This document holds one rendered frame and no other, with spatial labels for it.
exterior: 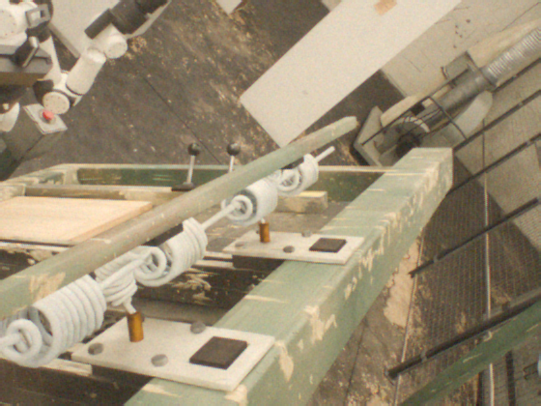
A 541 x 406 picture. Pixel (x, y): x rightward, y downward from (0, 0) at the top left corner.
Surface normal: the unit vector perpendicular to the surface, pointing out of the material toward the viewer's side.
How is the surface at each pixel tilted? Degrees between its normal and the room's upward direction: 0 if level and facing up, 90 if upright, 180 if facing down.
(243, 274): 90
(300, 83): 90
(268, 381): 36
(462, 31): 90
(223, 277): 90
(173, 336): 54
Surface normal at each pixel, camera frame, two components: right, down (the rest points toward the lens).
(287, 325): -0.09, -0.97
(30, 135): -0.46, 0.25
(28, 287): 0.88, 0.03
